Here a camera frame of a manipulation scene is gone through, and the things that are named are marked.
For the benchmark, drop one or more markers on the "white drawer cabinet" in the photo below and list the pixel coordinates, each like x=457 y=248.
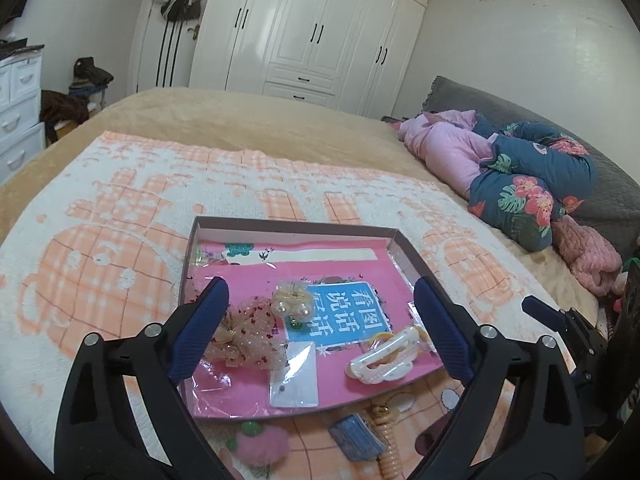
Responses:
x=20 y=115

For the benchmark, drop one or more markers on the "sheer dotted bow hair accessory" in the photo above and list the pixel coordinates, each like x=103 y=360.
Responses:
x=245 y=340

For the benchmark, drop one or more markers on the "white and yellow hair clip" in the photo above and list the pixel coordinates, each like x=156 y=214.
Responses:
x=385 y=360

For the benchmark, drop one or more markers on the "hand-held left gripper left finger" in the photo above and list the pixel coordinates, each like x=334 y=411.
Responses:
x=200 y=330

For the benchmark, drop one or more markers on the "flat black box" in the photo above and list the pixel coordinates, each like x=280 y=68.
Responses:
x=17 y=49

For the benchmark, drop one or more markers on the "blue hair accessory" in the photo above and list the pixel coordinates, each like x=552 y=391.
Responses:
x=357 y=437

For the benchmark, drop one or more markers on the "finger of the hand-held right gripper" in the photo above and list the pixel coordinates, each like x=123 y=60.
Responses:
x=542 y=310

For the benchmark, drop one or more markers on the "pink garment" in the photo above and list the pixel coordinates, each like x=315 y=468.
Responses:
x=450 y=155

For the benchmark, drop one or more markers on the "blue floral quilt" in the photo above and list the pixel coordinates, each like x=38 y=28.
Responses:
x=530 y=180

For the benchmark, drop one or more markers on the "clear pearl hair clip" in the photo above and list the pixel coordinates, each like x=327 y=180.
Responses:
x=292 y=305

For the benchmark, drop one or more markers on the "pink pom-pom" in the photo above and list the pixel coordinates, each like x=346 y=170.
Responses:
x=262 y=447

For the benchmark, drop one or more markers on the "brown garment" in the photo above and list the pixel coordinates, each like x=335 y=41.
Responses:
x=62 y=110

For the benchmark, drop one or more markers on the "tan bed cover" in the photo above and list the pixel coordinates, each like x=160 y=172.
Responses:
x=250 y=120

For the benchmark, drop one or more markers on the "pink knit cloth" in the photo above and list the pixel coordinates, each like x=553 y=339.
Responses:
x=590 y=255

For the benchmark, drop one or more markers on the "pink picture book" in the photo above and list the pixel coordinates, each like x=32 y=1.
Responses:
x=345 y=272

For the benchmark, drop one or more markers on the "white wardrobe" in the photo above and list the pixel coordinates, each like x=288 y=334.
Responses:
x=310 y=35

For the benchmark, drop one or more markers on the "clear packet with white card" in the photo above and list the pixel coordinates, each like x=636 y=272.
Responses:
x=295 y=380

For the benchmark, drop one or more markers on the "shallow cardboard box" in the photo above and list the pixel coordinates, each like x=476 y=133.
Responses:
x=405 y=255

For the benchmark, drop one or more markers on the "pile of folded clothes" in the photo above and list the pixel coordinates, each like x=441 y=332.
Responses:
x=90 y=77

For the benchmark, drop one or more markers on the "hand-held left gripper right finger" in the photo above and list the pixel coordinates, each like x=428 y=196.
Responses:
x=445 y=330

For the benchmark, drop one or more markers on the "white door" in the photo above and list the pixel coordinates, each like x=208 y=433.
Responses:
x=145 y=55

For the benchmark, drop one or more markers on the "small clear plastic packet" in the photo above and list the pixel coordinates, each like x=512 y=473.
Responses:
x=400 y=402

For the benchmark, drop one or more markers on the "white and orange fleece blanket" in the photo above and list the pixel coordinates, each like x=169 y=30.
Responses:
x=125 y=220

